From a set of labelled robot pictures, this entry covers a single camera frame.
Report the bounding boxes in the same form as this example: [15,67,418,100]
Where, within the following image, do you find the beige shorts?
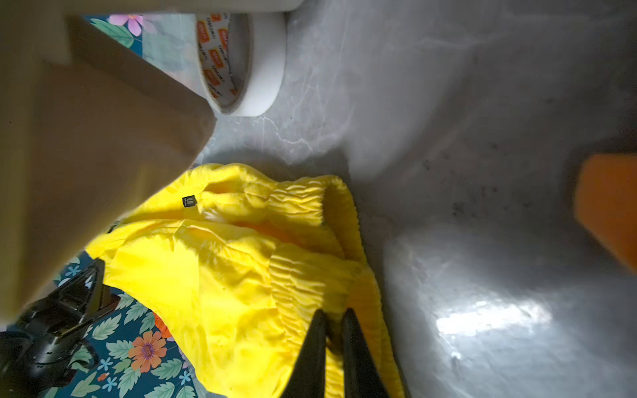
[1,1,299,323]

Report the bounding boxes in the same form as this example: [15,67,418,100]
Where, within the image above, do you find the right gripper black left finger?
[280,309,328,398]

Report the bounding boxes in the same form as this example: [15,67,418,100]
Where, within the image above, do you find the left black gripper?
[1,259,119,393]

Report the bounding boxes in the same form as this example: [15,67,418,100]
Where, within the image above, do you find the white tape roll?
[195,13,287,117]

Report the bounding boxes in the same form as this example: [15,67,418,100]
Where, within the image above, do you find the yellow shorts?
[86,164,405,397]

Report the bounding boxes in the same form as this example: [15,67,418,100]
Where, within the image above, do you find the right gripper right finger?
[341,308,389,398]

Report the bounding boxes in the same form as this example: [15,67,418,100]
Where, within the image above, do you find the orange plush toy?
[573,154,636,273]

